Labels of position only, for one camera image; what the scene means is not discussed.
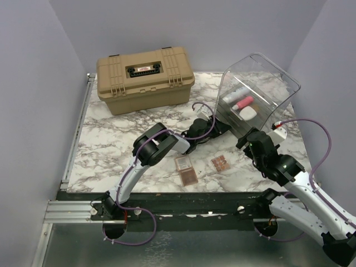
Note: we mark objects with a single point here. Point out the tan plastic toolbox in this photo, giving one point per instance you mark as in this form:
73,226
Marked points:
140,81

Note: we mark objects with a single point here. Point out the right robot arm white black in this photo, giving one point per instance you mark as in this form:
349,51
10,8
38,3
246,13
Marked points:
330,225

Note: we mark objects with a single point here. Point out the orange eyeshadow palette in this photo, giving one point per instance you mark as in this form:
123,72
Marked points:
220,163

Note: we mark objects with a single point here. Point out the rose gold clear compact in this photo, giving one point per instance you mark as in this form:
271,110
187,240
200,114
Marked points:
188,177

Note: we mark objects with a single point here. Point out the clear acrylic makeup organizer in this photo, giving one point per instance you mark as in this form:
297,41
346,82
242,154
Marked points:
271,87

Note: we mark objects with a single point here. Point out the pink tube with white cap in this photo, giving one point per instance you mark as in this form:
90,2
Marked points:
243,103

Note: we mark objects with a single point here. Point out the labelled compact box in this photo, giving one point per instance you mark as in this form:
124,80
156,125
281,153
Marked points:
183,163

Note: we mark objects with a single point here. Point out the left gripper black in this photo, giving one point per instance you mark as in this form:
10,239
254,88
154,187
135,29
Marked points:
219,127

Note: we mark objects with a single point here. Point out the white spray bottle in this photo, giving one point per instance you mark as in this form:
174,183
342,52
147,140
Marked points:
235,95

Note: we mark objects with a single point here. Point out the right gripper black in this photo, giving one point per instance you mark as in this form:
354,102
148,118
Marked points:
242,141

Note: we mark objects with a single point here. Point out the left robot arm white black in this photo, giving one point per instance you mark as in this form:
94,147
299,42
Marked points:
151,147

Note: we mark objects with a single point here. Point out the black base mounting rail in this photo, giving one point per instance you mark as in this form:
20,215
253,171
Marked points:
177,211

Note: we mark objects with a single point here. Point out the aluminium frame rail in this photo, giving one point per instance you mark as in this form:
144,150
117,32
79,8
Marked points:
71,212

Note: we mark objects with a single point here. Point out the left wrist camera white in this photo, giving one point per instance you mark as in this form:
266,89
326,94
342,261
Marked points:
203,112

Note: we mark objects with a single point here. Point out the white egg-shaped sponge case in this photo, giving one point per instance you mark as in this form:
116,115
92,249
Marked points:
247,113

